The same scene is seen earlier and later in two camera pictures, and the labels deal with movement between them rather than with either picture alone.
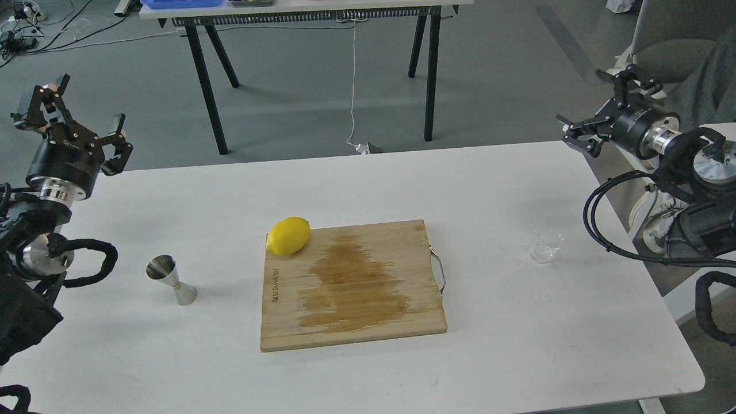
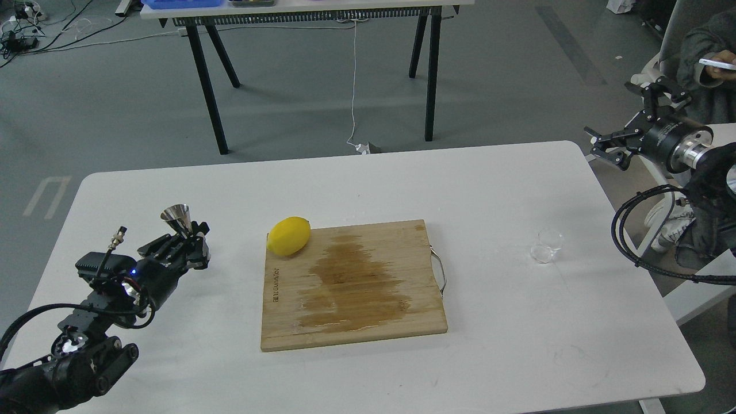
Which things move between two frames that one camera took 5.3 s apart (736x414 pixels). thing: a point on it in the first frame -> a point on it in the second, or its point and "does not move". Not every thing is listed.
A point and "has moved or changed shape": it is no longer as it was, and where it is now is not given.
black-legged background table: x=434 y=31 does not move
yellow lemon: x=288 y=236 does not move
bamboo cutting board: x=351 y=284 does not move
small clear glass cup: x=545 y=242 does not move
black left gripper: x=66 y=163 -> x=158 y=279
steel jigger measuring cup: x=163 y=268 has moved or changed shape
